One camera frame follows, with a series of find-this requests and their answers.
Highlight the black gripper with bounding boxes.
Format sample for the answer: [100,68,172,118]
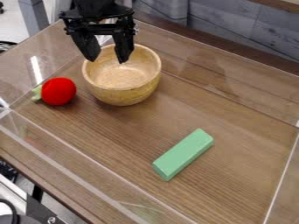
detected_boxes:
[59,6,136,64]

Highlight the red plush fruit green leaf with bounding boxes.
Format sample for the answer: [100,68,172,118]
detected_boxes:
[32,77,76,106]

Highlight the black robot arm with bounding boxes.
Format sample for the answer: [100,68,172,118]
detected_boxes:
[59,0,136,63]

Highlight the wooden bowl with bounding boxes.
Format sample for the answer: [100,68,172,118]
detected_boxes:
[81,44,161,106]

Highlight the green rectangular block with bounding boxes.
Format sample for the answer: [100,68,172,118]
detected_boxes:
[152,129,213,181]

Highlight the clear acrylic corner bracket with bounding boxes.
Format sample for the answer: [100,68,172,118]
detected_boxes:
[72,10,117,46]

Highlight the clear acrylic tray enclosure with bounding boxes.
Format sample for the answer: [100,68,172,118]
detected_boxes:
[0,17,299,224]

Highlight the black metal base bracket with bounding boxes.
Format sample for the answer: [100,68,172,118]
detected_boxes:
[21,196,67,224]

